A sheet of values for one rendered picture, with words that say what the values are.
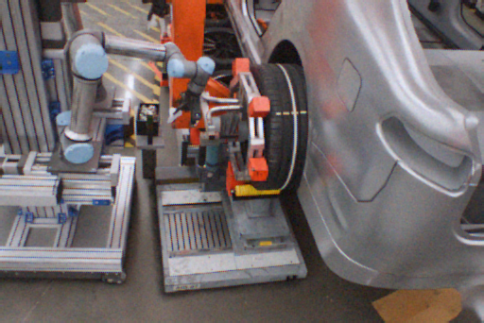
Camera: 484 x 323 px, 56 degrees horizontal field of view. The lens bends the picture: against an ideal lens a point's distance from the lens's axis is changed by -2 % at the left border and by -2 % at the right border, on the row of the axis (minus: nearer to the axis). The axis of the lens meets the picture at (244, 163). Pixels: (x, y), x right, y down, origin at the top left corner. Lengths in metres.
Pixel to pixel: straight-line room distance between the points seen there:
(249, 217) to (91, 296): 0.99
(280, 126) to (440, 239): 0.88
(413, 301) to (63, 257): 2.02
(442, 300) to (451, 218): 1.57
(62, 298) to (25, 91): 1.15
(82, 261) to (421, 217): 1.73
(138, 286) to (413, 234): 1.64
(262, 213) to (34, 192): 1.30
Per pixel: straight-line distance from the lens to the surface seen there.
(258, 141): 2.14
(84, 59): 1.78
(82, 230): 2.75
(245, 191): 2.52
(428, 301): 3.06
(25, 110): 2.34
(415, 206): 1.54
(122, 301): 2.70
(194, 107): 2.06
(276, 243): 2.79
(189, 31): 2.56
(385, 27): 1.63
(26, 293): 2.83
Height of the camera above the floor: 2.29
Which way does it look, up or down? 41 degrees down
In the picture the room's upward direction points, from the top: 9 degrees clockwise
